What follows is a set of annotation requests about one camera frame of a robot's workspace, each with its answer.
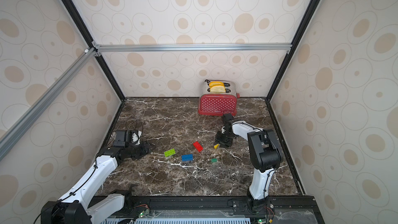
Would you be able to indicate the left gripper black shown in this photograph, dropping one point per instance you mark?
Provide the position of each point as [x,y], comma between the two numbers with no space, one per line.
[145,150]

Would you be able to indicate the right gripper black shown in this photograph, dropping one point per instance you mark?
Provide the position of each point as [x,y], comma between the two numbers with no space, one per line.
[224,136]

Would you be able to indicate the red lego brick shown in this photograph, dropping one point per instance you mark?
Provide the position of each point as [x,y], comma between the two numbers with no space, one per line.
[198,146]

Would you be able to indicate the lime green lego brick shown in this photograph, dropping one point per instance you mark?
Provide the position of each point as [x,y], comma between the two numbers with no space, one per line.
[169,152]

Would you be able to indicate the blue lego brick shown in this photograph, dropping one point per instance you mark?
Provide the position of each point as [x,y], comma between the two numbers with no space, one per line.
[187,158]

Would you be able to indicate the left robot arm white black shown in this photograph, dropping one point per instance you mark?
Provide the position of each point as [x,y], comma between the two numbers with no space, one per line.
[93,177]

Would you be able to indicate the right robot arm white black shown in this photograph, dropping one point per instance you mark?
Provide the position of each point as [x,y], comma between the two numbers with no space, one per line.
[264,150]

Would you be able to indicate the red polka dot toaster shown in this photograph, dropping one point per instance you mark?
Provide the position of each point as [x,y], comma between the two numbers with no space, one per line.
[217,104]

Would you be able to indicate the yellow toast slice front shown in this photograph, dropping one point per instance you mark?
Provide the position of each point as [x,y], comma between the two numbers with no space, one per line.
[217,89]

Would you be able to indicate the yellow toast slice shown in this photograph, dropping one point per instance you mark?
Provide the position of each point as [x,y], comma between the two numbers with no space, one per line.
[217,89]
[214,83]

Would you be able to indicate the yellow toast slice back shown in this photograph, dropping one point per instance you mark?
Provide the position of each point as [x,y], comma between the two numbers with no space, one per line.
[214,83]

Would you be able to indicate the left diagonal aluminium bar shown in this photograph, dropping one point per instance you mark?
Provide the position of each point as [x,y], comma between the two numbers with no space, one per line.
[18,130]

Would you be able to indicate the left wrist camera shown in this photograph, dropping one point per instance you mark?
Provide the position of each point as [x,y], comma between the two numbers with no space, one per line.
[126,138]

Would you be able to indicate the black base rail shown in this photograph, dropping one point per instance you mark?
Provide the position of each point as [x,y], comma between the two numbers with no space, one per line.
[218,210]

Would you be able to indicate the horizontal aluminium frame bar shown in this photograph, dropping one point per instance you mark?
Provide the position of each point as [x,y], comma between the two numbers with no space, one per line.
[193,47]

